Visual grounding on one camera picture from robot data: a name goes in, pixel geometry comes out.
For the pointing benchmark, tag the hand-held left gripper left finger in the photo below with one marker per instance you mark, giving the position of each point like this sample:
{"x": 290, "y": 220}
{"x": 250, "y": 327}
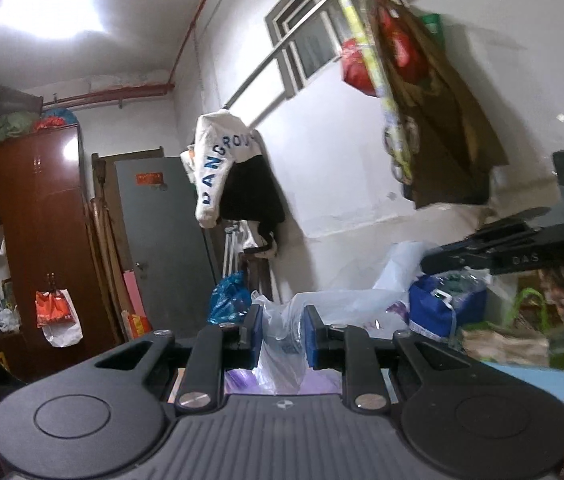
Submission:
{"x": 254, "y": 340}

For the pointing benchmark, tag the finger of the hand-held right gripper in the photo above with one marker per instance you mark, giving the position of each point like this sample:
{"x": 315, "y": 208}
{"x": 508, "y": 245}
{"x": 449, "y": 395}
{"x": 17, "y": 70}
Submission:
{"x": 461, "y": 255}
{"x": 511, "y": 222}

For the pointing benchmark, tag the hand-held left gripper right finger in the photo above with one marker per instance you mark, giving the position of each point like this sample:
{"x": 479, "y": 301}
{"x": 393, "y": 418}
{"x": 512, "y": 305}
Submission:
{"x": 313, "y": 340}

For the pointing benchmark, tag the clear plastic bag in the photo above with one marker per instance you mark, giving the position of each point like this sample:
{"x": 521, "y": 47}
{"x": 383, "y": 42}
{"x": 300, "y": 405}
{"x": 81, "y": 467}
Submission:
{"x": 282, "y": 360}

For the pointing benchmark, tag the purple pad pack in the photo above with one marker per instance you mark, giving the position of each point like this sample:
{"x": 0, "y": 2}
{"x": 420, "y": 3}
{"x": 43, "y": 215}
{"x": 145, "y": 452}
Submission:
{"x": 237, "y": 384}

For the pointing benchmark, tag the blue plastic bag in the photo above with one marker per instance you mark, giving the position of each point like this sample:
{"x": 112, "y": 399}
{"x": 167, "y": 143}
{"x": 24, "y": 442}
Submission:
{"x": 227, "y": 300}

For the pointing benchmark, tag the blue shopping bag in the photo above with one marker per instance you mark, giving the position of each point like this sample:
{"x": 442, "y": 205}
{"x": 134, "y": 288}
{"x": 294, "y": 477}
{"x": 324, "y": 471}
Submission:
{"x": 431, "y": 310}

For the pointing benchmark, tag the green white paper bag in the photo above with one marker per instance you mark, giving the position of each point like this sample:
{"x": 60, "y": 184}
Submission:
{"x": 506, "y": 340}

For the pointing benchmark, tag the brown hanging bag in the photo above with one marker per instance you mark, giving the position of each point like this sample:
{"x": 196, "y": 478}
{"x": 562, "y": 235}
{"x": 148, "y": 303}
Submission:
{"x": 451, "y": 125}

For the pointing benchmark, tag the orange packet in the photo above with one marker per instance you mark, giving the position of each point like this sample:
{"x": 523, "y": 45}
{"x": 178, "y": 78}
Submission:
{"x": 137, "y": 325}

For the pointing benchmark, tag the pink board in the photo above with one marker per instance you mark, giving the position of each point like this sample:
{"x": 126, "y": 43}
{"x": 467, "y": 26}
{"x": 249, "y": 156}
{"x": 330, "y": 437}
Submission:
{"x": 134, "y": 292}

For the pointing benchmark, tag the grey door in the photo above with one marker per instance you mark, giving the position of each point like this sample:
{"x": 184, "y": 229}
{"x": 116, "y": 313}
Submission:
{"x": 172, "y": 240}

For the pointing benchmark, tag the yellow green printed roll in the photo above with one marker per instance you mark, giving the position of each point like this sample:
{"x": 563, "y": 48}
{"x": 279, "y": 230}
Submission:
{"x": 386, "y": 105}

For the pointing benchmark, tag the wooden planks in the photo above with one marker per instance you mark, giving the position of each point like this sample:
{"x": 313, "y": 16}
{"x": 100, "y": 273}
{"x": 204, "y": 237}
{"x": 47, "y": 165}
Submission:
{"x": 109, "y": 240}

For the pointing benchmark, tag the white black hanging jacket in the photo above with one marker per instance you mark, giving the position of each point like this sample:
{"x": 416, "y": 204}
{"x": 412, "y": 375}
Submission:
{"x": 217, "y": 160}

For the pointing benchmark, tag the red orange hanging bag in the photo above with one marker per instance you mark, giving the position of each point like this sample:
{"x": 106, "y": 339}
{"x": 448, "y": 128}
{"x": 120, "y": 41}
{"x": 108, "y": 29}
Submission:
{"x": 52, "y": 307}

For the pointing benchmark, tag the green hanging bag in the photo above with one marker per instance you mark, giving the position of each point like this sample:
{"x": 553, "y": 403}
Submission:
{"x": 432, "y": 27}

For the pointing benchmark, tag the brown wooden wardrobe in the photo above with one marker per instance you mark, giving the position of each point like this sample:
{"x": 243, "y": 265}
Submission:
{"x": 47, "y": 235}

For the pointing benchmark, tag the small white plastic bag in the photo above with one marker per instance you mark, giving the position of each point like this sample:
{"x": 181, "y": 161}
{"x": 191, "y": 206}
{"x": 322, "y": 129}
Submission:
{"x": 4, "y": 317}

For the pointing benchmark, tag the barred window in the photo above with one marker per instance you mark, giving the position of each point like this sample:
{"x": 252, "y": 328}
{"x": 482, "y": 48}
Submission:
{"x": 312, "y": 35}

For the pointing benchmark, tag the red pipe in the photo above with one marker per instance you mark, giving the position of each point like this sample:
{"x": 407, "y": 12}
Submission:
{"x": 182, "y": 55}

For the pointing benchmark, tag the red blue bundle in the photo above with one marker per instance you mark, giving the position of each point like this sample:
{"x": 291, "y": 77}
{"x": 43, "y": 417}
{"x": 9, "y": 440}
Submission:
{"x": 54, "y": 120}

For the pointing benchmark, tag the white metal folding frame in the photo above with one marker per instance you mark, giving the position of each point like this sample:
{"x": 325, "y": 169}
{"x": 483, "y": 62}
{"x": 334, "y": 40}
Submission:
{"x": 232, "y": 252}

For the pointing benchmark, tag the metal clothes rail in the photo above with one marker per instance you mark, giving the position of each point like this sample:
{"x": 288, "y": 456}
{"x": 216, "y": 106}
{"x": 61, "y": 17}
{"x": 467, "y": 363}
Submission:
{"x": 272, "y": 55}

